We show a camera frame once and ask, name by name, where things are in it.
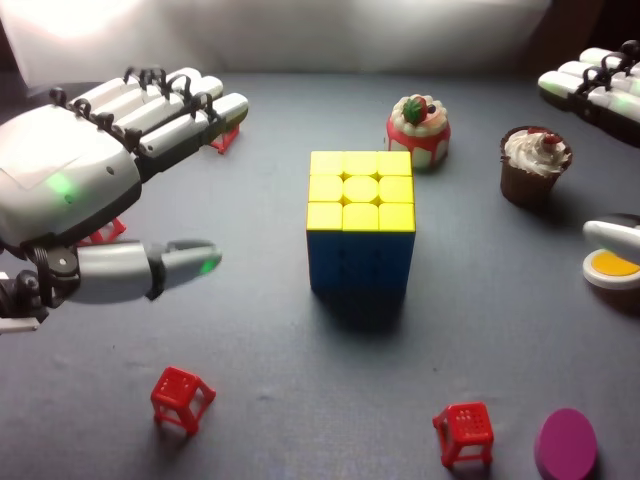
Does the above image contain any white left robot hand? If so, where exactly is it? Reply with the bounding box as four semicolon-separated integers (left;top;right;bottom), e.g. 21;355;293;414
0;64;250;306

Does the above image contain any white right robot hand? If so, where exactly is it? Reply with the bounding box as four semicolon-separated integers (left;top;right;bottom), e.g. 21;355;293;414
537;39;640;251

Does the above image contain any Rubik's cube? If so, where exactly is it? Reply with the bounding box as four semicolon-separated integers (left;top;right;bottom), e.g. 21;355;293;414
305;149;418;304

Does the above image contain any red toy stool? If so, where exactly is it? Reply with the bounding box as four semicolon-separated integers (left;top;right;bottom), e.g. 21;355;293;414
77;217;126;246
432;401;495;468
209;122;241;155
150;366;217;437

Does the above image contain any toy chocolate cupcake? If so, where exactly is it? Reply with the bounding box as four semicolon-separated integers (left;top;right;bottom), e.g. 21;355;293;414
499;125;574;207

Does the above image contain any white disc with yellow top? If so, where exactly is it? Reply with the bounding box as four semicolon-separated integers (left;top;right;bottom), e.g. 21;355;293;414
581;247;640;290

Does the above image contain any toy strawberry cake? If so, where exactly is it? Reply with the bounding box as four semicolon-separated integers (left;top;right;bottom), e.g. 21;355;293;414
385;93;452;174

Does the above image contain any white backdrop sheet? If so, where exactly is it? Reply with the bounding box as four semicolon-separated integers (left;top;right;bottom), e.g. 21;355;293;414
0;0;556;96

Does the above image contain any grey table cloth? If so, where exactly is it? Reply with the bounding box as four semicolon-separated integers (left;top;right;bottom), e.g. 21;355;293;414
0;69;640;480

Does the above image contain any magenta round disc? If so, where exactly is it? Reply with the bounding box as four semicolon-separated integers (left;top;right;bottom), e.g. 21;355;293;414
533;408;599;480

